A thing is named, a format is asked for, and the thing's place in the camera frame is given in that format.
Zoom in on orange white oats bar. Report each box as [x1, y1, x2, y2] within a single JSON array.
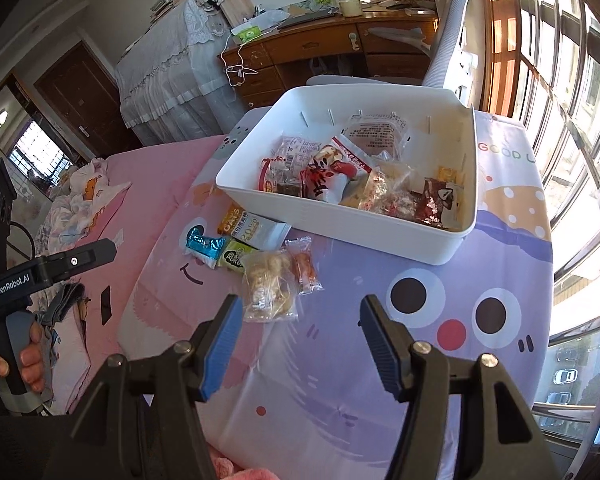
[[218, 204, 291, 252]]

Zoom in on red white noodle snack packet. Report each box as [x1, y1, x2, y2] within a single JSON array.
[[258, 136, 322, 196]]

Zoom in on white plastic storage bin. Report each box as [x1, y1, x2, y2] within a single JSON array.
[[215, 84, 478, 266]]

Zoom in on blueberry bread packet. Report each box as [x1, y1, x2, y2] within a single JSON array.
[[340, 168, 412, 212]]

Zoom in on clear packet printed label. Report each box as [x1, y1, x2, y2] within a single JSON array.
[[341, 112, 411, 160]]

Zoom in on dark wooden door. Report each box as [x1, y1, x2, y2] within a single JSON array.
[[34, 41, 142, 158]]

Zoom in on clear bag colourful candy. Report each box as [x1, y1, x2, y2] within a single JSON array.
[[372, 191, 422, 221]]

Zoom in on metal window guard bars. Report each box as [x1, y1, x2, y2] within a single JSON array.
[[486, 0, 600, 479]]

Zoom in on white charger cable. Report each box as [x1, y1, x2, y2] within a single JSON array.
[[220, 29, 259, 89]]

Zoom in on dark brown snack packet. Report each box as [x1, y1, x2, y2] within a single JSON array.
[[414, 178, 464, 231]]

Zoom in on small orange snack sachet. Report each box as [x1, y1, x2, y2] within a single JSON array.
[[285, 236, 324, 295]]

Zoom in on red white cartoon snack packet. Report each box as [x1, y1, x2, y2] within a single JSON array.
[[300, 133, 373, 205]]

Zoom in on crumpled clothes pile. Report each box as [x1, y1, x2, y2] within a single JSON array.
[[34, 158, 132, 256]]

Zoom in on wooden desk with drawers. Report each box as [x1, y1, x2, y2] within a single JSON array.
[[220, 10, 438, 108]]

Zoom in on green tissue box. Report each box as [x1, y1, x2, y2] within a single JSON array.
[[232, 24, 262, 44]]

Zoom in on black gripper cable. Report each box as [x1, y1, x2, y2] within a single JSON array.
[[4, 219, 38, 264]]

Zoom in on clear bag pale pastry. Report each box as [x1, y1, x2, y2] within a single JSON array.
[[242, 249, 299, 323]]

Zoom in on cartoon printed bed sheet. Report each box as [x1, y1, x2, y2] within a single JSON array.
[[29, 104, 554, 480]]

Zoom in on grey office chair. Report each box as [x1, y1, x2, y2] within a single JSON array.
[[302, 0, 489, 110]]

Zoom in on green pineapple cake packet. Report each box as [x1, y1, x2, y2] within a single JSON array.
[[218, 237, 257, 274]]

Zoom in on white lace covered piano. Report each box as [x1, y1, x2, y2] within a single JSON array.
[[114, 0, 246, 146]]

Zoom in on blue foil snack packet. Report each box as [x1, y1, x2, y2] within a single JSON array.
[[185, 224, 228, 269]]

